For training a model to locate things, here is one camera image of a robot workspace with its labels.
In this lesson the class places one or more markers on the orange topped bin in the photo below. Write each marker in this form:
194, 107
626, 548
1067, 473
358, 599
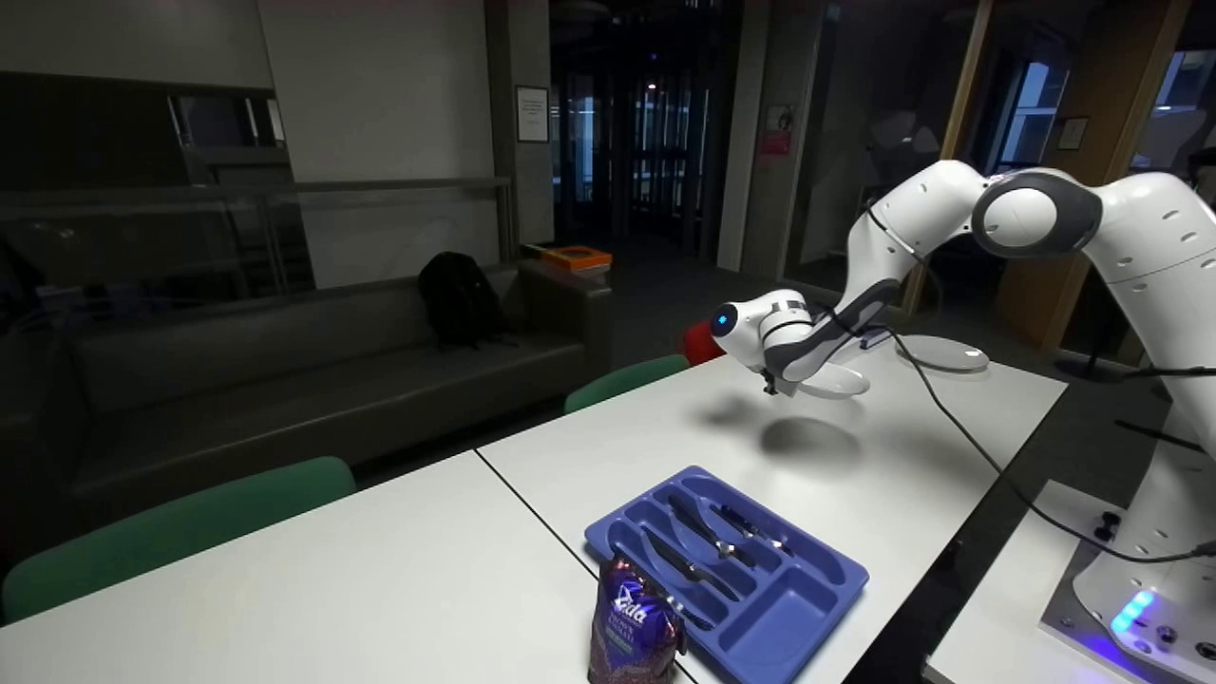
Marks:
580, 260

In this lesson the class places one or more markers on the purple snack bag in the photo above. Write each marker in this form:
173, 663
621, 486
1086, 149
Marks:
632, 635

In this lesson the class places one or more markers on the white deep plate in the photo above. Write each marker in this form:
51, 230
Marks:
833, 380

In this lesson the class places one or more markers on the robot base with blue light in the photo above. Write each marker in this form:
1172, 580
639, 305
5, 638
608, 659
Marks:
1139, 609

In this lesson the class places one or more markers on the blue cutlery tray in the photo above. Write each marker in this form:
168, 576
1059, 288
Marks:
759, 592

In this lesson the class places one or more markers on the black backpack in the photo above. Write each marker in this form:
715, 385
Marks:
459, 301

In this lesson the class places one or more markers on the dark grey sofa bench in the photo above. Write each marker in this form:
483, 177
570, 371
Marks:
185, 400

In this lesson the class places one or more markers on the red chair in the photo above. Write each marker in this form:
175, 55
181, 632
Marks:
696, 343

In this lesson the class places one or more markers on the green chair near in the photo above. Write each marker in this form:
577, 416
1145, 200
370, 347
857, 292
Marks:
168, 532

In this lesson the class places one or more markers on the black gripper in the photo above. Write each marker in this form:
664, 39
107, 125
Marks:
798, 338

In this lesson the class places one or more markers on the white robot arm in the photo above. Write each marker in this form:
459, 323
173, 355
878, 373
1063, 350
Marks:
1149, 235

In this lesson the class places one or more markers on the white flat round plate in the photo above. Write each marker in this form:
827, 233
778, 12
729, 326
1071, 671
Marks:
947, 355

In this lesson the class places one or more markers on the green chair far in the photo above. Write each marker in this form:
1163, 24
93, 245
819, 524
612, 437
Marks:
621, 380

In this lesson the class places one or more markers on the green chair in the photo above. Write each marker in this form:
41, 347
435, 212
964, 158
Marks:
621, 380
168, 532

